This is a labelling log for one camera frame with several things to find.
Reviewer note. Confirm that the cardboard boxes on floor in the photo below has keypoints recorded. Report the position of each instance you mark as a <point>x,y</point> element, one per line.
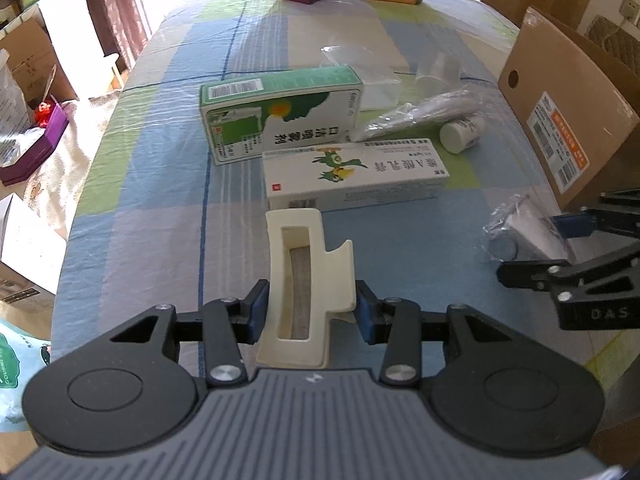
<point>34,64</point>

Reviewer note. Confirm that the long plastic item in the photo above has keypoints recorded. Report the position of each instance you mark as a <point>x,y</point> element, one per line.
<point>428,113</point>

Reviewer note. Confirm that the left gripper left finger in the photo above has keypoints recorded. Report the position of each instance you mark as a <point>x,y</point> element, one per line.
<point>226,323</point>

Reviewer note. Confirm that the purple box on floor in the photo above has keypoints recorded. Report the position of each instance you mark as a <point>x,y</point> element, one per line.
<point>23,152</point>

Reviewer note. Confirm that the brown quilted cover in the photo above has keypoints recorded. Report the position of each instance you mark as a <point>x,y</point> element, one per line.
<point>616,41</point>

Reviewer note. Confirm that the checked plastic tablecloth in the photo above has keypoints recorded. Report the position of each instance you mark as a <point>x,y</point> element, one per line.
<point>159,224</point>

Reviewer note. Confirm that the green white spray box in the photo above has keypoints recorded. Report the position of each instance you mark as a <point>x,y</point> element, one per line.
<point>247,116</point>

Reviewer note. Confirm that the brown cardboard box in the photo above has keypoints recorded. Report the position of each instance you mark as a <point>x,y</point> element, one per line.
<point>579,108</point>

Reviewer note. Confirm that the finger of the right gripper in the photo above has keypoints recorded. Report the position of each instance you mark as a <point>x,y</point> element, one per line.
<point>542,274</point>
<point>616,213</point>

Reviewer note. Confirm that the white parrot ointment box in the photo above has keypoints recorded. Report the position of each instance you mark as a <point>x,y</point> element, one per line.
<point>351,175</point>

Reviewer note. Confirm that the clear plastic lidded box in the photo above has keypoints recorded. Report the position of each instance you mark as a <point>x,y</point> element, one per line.
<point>381,86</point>

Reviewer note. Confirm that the double wall socket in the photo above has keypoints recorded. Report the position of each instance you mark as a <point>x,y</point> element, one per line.
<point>630,11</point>

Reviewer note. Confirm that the pink brown curtain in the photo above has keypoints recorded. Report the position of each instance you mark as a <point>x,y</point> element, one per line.
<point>122,27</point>

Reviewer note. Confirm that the clear plastic cup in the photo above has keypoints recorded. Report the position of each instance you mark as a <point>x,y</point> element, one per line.
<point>437,73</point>

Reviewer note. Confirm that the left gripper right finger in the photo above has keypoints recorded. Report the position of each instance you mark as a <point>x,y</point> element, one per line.
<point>397,323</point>

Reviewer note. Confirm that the cream plastic hair clip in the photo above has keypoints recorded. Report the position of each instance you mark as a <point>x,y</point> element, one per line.
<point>310,287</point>

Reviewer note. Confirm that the small white pill bottle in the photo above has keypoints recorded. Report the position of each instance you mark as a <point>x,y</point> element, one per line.
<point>461,134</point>

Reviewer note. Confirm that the bagged white small parts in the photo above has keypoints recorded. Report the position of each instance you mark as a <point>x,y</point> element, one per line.
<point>519,230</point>

